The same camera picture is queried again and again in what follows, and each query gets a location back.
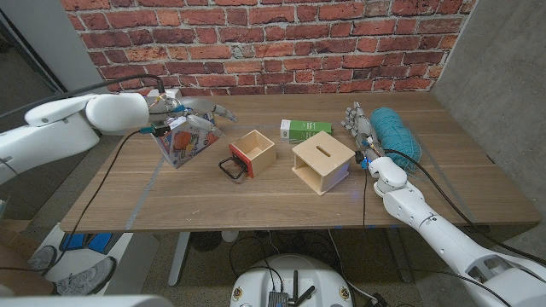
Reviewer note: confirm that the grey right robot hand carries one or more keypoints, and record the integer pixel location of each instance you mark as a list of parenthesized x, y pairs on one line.
[(364, 128)]

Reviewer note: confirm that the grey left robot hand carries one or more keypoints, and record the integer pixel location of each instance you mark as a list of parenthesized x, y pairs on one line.
[(187, 108)]

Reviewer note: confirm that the wooden box with slot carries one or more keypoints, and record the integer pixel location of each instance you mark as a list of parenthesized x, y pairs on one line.
[(326, 155)]

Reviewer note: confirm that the wooden drawer with red front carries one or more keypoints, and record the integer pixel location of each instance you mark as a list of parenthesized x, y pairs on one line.
[(262, 160)]

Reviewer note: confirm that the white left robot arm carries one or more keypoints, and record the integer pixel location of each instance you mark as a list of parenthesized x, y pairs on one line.
[(64, 128)]

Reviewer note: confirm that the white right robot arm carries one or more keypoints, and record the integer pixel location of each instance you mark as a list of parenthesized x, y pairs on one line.
[(443, 239)]

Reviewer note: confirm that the teal yarn skein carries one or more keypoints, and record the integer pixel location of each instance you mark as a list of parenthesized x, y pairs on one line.
[(396, 132)]

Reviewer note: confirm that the green and white package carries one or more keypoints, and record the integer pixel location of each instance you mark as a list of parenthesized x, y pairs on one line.
[(305, 128)]

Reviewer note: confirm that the grey torso electronics box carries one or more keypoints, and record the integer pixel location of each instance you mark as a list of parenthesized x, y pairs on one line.
[(277, 299)]

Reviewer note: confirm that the white power outlet strip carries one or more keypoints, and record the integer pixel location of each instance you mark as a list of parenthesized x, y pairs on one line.
[(172, 91)]

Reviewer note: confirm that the colourful toy carton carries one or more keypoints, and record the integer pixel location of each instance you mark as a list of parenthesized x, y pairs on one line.
[(187, 147)]

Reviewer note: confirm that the printed brick backdrop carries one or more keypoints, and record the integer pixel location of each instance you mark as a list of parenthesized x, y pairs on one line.
[(273, 42)]

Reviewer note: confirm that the dark grey table leg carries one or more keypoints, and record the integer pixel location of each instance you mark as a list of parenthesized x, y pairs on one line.
[(399, 256)]

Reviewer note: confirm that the dark round floor object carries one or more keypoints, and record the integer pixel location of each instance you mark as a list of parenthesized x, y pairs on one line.
[(205, 241)]

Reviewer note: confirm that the white table leg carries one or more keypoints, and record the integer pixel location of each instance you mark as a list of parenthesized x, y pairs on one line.
[(179, 256)]

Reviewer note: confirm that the blue and black floor item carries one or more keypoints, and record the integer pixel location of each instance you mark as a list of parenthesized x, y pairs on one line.
[(100, 242)]

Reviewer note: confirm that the black torso antenna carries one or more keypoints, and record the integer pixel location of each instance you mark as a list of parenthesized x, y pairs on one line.
[(308, 292), (294, 283)]

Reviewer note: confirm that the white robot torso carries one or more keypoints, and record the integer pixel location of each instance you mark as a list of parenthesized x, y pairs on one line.
[(256, 281)]

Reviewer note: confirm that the grey sneaker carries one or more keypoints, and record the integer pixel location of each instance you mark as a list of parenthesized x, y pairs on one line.
[(87, 277), (42, 258)]

